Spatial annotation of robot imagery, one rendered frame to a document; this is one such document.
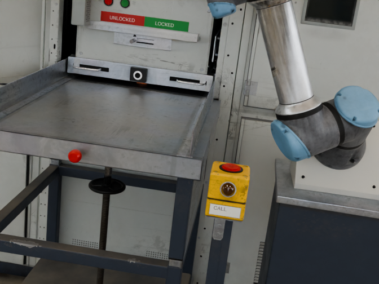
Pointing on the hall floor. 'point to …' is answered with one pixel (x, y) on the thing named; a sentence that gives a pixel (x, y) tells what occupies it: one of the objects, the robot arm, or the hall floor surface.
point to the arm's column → (319, 247)
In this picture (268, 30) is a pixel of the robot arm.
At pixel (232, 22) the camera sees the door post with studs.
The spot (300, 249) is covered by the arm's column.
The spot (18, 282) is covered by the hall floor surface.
